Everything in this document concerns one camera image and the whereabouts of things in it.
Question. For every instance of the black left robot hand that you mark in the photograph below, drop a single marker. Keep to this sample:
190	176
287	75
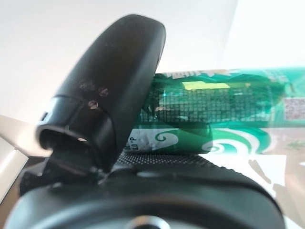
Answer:
114	83

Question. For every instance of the green drink can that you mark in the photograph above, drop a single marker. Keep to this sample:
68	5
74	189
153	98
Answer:
202	107

